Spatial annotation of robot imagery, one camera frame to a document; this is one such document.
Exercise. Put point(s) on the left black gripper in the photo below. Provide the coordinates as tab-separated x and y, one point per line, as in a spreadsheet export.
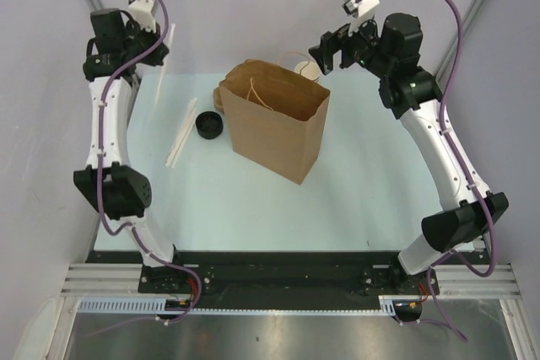
159	54

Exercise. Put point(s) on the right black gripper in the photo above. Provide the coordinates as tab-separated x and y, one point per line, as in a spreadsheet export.
323	53

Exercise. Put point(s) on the brown paper bag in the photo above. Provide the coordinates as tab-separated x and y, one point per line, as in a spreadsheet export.
276	117

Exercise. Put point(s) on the white straw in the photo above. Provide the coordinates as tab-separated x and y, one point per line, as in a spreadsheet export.
163	69
182	135

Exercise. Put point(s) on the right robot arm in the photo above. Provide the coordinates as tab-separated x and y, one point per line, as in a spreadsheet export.
469	209

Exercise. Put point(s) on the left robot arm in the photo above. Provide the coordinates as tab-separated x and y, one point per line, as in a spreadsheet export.
117	192

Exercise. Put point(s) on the stack of paper cups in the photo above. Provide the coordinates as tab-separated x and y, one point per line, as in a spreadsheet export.
309	70

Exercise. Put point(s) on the stack of black lids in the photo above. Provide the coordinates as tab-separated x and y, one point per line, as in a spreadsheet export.
209	125

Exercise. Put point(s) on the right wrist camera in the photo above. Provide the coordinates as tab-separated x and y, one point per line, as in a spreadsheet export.
360	11

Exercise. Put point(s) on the aluminium frame rail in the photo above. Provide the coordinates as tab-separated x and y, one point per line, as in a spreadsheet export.
454	282

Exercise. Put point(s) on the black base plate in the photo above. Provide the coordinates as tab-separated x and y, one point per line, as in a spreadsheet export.
283	281

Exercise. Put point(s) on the white cable duct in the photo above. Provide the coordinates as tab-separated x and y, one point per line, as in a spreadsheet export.
163	306

